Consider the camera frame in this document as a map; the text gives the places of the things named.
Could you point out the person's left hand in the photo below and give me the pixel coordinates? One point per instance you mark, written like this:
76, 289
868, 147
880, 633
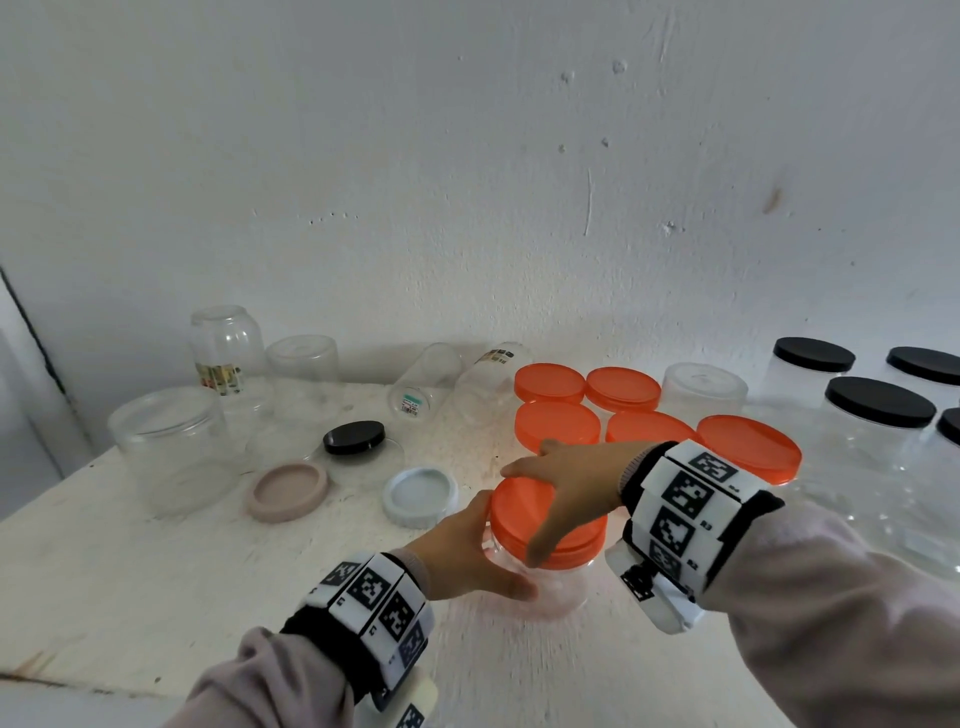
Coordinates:
457, 555

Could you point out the person's right hand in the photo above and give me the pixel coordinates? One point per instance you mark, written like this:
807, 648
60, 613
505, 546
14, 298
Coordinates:
592, 480

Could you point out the light blue lid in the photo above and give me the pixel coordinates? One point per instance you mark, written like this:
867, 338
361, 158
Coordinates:
420, 497

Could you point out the wide transparent jar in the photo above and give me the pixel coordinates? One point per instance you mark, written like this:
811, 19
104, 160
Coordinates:
566, 592

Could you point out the transparent jar dark label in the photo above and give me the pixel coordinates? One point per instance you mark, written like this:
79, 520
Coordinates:
484, 390

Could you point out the pale pink lid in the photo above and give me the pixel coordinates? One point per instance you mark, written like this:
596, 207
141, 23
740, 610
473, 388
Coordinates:
289, 491

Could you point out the medium transparent jar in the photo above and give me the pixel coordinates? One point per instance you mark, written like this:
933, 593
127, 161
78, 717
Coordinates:
304, 367

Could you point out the small black lid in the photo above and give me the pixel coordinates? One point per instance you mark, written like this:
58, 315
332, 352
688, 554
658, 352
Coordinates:
814, 354
951, 425
926, 365

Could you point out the large transparent jar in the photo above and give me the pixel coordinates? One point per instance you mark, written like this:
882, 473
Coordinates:
862, 457
172, 457

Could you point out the rounded transparent jar yellow label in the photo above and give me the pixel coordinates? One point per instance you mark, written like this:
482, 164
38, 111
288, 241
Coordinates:
225, 337

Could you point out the person's left forearm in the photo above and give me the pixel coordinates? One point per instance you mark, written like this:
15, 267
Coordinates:
255, 690

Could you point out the person's right forearm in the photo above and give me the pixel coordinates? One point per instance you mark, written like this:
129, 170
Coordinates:
840, 637

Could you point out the white panelled door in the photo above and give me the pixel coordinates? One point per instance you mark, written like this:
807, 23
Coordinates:
30, 435

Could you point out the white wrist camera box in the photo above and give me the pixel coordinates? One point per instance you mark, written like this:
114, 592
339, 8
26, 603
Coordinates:
412, 712
667, 611

